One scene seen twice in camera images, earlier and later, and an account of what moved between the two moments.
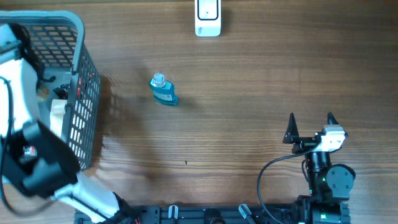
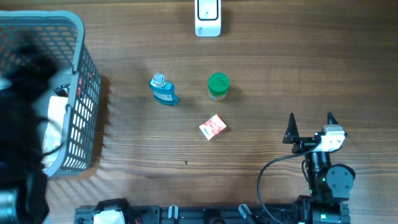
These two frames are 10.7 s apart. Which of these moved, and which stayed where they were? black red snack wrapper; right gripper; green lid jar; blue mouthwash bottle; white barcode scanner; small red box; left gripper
Moved: small red box; left gripper; green lid jar
Stayed: blue mouthwash bottle; right gripper; white barcode scanner; black red snack wrapper
